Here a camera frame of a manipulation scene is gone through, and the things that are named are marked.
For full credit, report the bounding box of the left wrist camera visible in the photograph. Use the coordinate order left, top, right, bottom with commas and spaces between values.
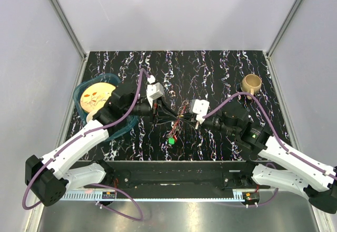
146, 75, 164, 108

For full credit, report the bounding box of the painted round plate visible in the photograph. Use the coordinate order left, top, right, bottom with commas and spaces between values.
80, 82, 116, 113

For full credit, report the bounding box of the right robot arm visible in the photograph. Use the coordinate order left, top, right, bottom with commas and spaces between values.
179, 100, 336, 214

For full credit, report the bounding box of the black base bar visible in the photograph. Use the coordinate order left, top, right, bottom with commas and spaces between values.
90, 160, 258, 190

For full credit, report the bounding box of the purple cable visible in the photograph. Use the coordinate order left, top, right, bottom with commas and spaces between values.
204, 92, 337, 208
22, 68, 155, 221

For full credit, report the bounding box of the beige ceramic mug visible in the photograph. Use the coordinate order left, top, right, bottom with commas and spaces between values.
241, 74, 262, 95

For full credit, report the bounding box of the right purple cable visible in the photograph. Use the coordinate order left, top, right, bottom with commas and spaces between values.
204, 92, 337, 208

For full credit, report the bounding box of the teal plastic container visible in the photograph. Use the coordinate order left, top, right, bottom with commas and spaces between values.
73, 73, 139, 143

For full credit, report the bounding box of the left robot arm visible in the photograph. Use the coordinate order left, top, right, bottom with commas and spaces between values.
23, 83, 164, 207

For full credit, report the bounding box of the metal key holder red handle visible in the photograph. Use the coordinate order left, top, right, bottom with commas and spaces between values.
169, 100, 190, 138

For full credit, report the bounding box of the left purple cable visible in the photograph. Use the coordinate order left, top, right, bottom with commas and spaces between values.
22, 68, 155, 221

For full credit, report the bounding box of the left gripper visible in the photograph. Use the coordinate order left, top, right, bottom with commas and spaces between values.
124, 97, 179, 126

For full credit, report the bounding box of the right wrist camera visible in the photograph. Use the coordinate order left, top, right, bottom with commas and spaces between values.
190, 99, 210, 130

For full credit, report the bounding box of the green key tag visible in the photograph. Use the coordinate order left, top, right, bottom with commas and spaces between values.
168, 137, 176, 145

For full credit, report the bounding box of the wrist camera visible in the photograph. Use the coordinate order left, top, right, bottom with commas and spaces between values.
190, 99, 210, 130
146, 75, 164, 108

